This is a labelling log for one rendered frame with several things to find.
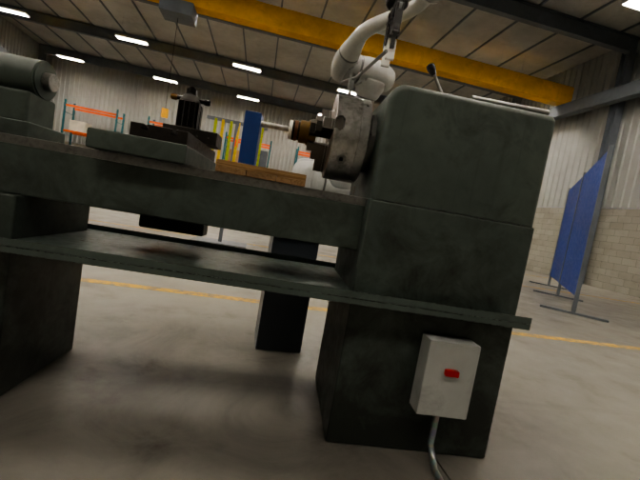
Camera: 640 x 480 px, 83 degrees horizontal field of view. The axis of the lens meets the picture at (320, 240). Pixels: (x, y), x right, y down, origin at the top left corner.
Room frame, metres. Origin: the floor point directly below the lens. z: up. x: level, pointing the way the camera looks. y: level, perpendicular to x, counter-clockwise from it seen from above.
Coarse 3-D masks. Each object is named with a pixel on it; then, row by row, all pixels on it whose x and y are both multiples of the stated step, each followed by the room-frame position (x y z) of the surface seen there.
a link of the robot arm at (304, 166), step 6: (300, 162) 2.00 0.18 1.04; (306, 162) 1.99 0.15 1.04; (312, 162) 2.00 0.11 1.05; (294, 168) 2.00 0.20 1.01; (300, 168) 1.98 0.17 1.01; (306, 168) 1.98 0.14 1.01; (306, 174) 1.97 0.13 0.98; (312, 174) 1.99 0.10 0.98; (318, 174) 2.00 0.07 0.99; (306, 180) 1.97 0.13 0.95; (312, 180) 1.98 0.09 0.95; (318, 180) 2.00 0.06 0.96; (324, 180) 2.01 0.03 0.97; (306, 186) 1.97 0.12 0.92; (312, 186) 1.99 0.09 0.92; (318, 186) 2.00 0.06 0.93
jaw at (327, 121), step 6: (318, 120) 1.32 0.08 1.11; (324, 120) 1.27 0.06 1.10; (330, 120) 1.28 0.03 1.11; (336, 120) 1.27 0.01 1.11; (342, 120) 1.27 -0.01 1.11; (312, 126) 1.35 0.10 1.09; (318, 126) 1.32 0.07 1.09; (324, 126) 1.27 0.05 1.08; (330, 126) 1.28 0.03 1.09; (336, 126) 1.26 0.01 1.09; (342, 126) 1.27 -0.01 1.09; (312, 132) 1.34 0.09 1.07; (318, 132) 1.33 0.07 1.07; (324, 132) 1.32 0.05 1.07; (330, 132) 1.31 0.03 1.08
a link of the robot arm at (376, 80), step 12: (372, 60) 1.78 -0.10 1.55; (372, 72) 1.78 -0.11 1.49; (384, 72) 1.79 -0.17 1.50; (360, 84) 1.82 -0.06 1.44; (372, 84) 1.80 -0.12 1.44; (384, 84) 1.82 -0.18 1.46; (360, 96) 1.86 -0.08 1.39; (372, 96) 1.84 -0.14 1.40; (336, 192) 2.04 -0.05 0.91; (348, 192) 2.05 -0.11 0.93
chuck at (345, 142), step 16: (336, 96) 1.39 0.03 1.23; (336, 112) 1.27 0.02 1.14; (352, 112) 1.28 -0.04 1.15; (336, 128) 1.26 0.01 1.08; (352, 128) 1.26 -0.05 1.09; (336, 144) 1.26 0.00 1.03; (352, 144) 1.27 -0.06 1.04; (336, 160) 1.30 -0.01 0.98; (352, 160) 1.29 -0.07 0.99; (336, 176) 1.36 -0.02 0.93
